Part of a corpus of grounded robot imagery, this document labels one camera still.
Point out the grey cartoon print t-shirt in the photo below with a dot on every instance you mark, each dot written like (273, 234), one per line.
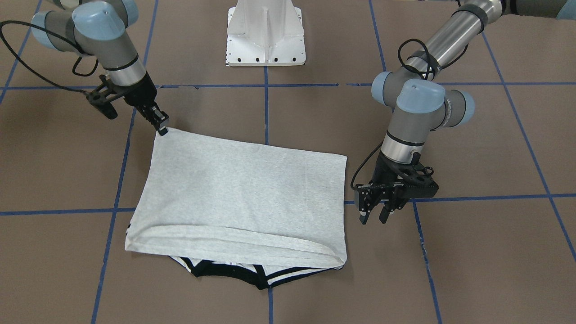
(262, 214)

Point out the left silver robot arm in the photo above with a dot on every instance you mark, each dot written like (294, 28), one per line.
(421, 106)

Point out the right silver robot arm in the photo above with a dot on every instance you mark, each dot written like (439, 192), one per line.
(99, 28)

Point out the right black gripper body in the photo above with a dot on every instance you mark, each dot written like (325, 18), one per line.
(143, 93)

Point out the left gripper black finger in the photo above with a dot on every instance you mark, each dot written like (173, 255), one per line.
(388, 208)
(365, 207)

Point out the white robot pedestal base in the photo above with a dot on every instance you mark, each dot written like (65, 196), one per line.
(265, 33)

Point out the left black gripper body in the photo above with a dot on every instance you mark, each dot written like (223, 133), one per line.
(385, 173)

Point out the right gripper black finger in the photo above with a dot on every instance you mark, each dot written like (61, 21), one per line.
(157, 118)

